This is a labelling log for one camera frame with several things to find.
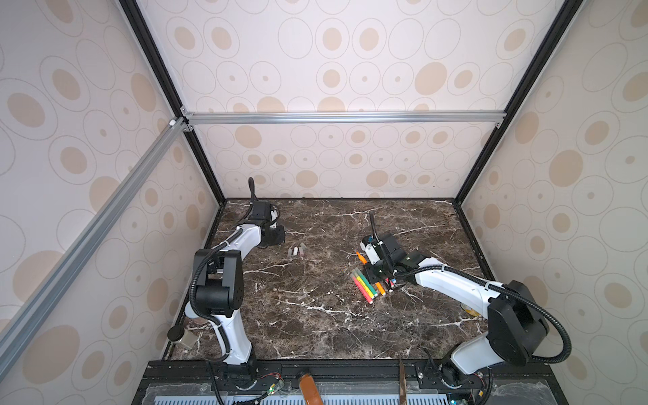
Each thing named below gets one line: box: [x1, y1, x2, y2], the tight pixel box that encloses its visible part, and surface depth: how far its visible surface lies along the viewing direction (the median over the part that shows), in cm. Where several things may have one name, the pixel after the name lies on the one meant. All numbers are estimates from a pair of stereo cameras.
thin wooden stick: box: [399, 357, 407, 405], surface depth 74 cm
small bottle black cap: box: [167, 325, 185, 342], surface depth 74 cm
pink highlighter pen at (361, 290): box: [350, 273, 374, 305], surface depth 93 cm
